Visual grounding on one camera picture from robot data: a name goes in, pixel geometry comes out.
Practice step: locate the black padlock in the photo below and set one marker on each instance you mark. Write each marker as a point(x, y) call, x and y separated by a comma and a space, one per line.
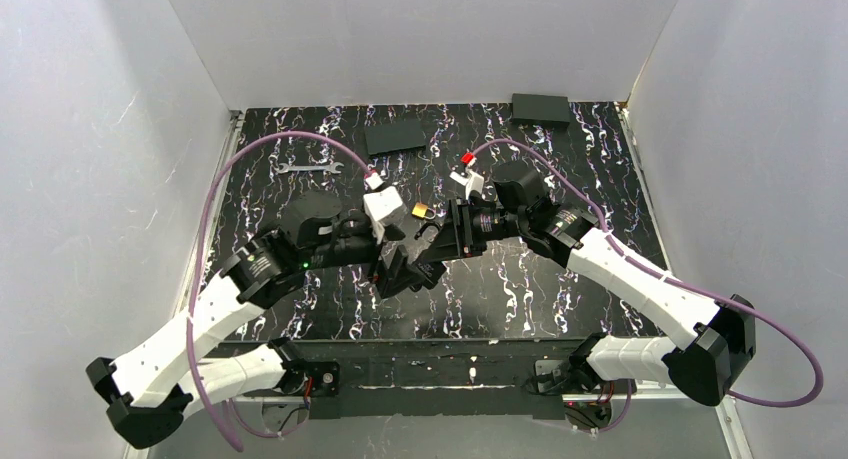
point(428, 262)

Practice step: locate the small brass padlock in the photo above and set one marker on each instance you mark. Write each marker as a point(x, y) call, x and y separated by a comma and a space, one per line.
point(423, 211)

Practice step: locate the black rectangular box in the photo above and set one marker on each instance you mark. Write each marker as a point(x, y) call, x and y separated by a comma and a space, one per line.
point(536, 109)

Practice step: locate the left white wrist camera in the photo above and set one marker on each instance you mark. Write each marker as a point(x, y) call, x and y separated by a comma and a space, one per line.
point(382, 204)

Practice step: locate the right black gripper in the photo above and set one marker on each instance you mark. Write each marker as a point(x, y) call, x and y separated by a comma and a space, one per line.
point(457, 229)

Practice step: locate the silver open-end wrench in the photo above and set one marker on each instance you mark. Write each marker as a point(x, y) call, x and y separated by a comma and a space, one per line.
point(333, 168)

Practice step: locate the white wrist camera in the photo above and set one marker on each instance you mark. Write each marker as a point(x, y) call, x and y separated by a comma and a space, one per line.
point(382, 204)
point(468, 182)

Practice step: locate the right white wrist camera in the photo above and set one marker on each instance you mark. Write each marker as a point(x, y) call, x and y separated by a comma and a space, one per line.
point(468, 182)

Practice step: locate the aluminium frame rail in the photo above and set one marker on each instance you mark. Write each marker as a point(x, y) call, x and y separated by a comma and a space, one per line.
point(171, 272)

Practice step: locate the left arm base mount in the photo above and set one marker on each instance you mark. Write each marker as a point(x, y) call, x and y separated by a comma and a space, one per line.
point(299, 389)

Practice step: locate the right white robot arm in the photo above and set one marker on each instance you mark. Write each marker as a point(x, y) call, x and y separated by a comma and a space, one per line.
point(704, 346)

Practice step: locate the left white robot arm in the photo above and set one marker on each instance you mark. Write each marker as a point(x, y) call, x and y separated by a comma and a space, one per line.
point(268, 267)

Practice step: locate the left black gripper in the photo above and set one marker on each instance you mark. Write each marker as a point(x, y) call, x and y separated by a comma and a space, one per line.
point(380, 264)

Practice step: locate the black flat plate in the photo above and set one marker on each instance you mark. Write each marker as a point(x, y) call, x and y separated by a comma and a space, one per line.
point(382, 139)

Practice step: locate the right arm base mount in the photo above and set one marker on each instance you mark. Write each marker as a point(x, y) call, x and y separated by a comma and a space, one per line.
point(592, 405)

